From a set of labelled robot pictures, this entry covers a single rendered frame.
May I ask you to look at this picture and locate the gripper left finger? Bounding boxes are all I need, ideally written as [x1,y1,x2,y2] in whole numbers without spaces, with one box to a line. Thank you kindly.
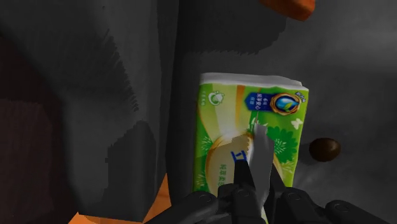
[144,158,264,224]

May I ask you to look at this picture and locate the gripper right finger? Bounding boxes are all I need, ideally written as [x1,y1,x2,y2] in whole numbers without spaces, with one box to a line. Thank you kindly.
[264,164,392,224]

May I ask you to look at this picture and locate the grey metal blade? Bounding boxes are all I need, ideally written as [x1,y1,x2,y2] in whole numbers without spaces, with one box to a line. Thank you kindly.
[246,122,275,208]

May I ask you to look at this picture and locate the brown round ball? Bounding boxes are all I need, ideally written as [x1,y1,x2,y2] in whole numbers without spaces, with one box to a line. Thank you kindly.
[308,137,342,163]

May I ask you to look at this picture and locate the green tissue pack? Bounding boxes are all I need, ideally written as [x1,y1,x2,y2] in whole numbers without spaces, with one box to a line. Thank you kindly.
[192,72,310,224]

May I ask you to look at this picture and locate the orange block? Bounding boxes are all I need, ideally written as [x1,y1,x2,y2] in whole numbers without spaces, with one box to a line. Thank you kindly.
[258,0,317,22]

